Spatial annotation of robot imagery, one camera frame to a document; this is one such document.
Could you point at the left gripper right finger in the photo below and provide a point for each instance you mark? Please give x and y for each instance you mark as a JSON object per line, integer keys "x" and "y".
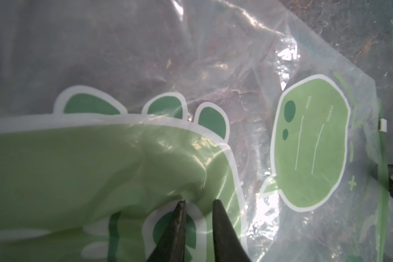
{"x": 227, "y": 246}

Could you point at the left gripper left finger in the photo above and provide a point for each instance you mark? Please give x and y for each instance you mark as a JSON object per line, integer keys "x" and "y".
{"x": 171, "y": 245}

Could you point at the green zipper bag with coasters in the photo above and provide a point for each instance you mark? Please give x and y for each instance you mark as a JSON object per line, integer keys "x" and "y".
{"x": 111, "y": 112}

